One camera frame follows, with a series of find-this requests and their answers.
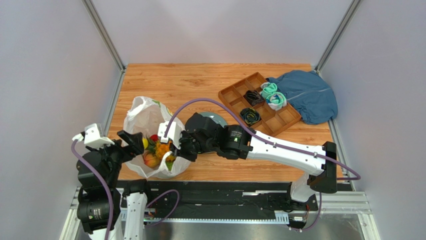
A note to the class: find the black rolled sock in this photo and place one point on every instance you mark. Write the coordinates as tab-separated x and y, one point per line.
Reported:
253	97

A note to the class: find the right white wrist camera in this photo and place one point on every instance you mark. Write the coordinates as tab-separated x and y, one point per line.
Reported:
170	131

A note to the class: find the aluminium frame post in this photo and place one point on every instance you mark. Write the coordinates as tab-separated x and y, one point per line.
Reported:
97	20
343	25

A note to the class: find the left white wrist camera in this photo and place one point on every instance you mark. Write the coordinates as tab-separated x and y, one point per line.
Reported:
93	137

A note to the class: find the mint green rolled sock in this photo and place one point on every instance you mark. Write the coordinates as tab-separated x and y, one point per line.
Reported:
267	89

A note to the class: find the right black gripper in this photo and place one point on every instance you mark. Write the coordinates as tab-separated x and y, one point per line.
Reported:
185	148

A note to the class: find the wooden compartment tray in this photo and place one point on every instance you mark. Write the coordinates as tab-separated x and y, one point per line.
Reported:
272	122

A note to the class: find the right aluminium frame post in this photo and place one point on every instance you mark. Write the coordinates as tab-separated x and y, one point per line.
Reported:
343	25

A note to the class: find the peach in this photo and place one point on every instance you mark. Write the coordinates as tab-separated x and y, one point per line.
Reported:
150	160

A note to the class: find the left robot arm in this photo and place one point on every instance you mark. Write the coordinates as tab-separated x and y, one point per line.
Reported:
104	212

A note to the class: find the yellow green papaya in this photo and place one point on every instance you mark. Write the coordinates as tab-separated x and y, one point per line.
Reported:
170	159

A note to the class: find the white plastic bag lemon print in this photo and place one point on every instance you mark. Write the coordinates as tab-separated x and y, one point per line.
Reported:
145	116

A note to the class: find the blue garment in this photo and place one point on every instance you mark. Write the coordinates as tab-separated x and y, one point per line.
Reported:
309	94

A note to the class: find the left aluminium frame post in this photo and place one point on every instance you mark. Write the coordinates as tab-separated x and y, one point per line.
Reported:
97	20

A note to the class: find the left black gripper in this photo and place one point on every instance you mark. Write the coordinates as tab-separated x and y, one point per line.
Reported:
134	141

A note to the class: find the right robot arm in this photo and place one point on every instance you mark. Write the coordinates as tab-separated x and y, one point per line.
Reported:
235	142

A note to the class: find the grey plate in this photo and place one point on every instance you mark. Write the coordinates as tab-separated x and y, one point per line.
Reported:
215	117

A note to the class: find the pineapple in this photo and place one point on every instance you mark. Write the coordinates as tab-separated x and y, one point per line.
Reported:
157	148

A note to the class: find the white teal rolled sock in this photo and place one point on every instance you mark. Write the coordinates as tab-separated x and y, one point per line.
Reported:
276	101

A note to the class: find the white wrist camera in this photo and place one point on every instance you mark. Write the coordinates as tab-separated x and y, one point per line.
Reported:
93	137
170	131

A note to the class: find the dark blue yellow rolled sock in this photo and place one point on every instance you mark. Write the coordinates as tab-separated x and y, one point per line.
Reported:
250	116

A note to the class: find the yellow mango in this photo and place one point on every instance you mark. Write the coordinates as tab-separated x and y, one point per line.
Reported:
145	143

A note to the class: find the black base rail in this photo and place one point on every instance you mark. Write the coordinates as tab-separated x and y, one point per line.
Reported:
222	201

